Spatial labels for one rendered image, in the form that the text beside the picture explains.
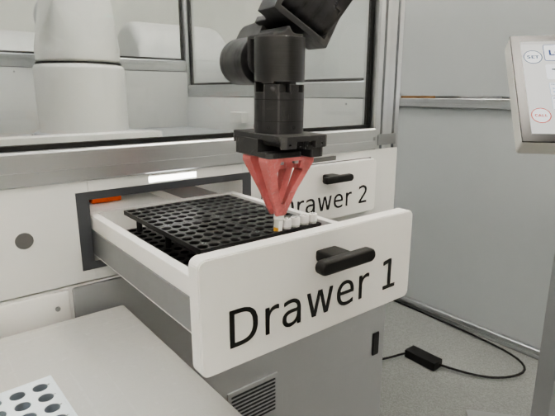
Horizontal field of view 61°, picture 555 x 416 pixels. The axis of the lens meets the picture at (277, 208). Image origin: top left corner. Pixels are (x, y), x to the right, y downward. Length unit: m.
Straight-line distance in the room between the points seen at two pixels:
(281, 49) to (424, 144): 1.85
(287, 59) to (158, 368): 0.37
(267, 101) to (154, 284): 0.23
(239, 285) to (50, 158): 0.35
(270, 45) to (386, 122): 0.57
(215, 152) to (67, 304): 0.32
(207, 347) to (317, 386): 0.70
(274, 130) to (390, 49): 0.58
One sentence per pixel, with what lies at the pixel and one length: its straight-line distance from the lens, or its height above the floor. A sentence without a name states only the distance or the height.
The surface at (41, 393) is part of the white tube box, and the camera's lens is 0.51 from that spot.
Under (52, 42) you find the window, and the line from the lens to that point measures 0.70.
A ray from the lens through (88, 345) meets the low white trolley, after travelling 0.65.
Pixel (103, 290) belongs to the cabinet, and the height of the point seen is 0.78.
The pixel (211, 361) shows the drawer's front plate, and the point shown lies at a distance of 0.44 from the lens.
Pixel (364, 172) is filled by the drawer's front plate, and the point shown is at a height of 0.90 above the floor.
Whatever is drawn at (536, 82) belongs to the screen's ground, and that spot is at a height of 1.09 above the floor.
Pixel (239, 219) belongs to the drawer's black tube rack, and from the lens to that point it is 0.62.
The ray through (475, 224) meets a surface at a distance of 2.25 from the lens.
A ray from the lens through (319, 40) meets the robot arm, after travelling 0.56.
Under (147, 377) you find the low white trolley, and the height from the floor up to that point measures 0.76.
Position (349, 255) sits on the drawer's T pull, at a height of 0.91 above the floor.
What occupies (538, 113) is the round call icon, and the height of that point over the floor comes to 1.02.
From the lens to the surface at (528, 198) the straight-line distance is 2.13.
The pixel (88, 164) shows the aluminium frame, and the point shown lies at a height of 0.97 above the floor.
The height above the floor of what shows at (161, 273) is 0.88.
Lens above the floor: 1.06
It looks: 14 degrees down
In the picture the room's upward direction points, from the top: straight up
